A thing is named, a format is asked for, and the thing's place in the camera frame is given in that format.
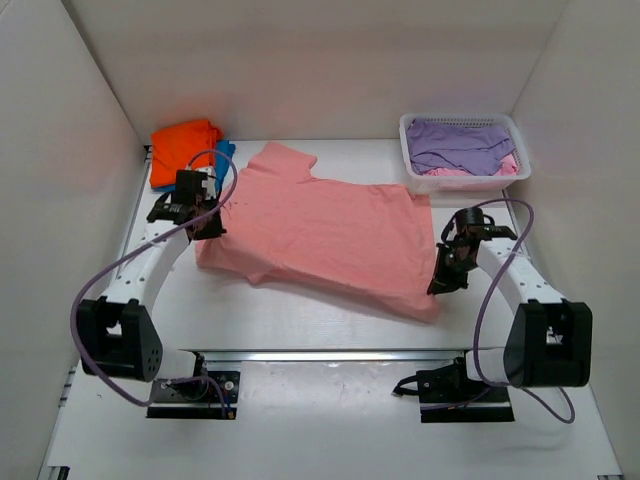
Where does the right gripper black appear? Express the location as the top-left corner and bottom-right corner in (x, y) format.
(428, 242), (477, 295)

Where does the salmon pink t-shirt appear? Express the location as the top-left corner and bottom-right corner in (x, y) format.
(195, 142), (439, 323)

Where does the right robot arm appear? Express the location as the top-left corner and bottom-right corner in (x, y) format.
(427, 206), (593, 401)

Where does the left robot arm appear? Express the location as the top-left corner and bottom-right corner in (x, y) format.
(76, 167), (226, 398)

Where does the folded orange t-shirt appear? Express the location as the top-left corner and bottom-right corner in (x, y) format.
(150, 119), (224, 190)

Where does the folded blue t-shirt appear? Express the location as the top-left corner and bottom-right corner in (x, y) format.
(154, 139), (237, 194)

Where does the white plastic basket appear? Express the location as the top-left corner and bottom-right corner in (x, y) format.
(399, 113), (531, 194)

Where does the pink t-shirt in basket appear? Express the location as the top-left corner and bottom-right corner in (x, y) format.
(424, 154), (519, 177)

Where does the purple t-shirt in basket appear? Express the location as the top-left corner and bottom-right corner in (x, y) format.
(406, 119), (515, 175)

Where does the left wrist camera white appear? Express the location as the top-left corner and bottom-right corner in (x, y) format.
(197, 166), (220, 199)

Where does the left aluminium rail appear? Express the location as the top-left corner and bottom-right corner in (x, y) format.
(93, 143), (152, 297)

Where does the aluminium rail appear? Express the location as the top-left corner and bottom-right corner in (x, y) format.
(93, 143), (152, 297)
(199, 349), (467, 363)

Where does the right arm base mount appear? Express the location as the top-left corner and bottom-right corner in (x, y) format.
(392, 356), (515, 424)

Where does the front aluminium rail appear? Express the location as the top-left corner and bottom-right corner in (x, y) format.
(199, 349), (467, 363)

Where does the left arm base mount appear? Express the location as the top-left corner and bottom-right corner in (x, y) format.
(146, 353), (241, 421)

